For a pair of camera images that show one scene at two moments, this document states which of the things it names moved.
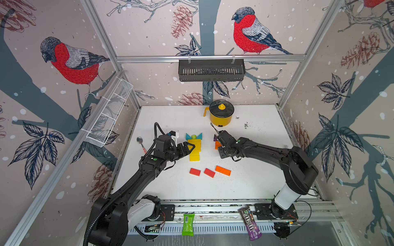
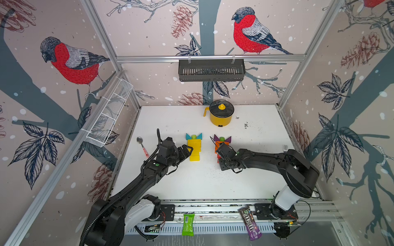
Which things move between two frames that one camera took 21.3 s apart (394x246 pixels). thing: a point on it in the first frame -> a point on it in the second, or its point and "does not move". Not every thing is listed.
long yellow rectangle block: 195,142 does not move
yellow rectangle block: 197,143 does not move
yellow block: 197,149 does not move
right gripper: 220,152 -> 221,165
